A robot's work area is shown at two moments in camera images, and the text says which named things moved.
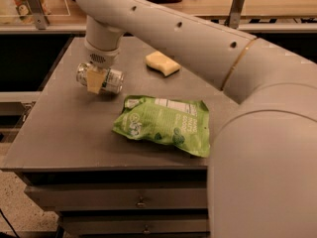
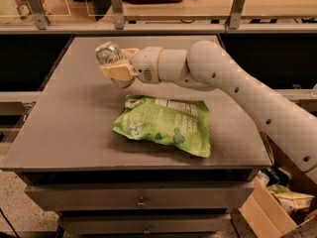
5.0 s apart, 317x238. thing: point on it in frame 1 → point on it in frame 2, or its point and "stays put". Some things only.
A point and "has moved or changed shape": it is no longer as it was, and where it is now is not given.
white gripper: [100, 59] → [147, 63]
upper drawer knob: [141, 203] stays put
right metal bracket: [234, 17] stays put
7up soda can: [113, 81] has moved or changed shape
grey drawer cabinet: [105, 184] stays put
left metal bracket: [36, 6] stays put
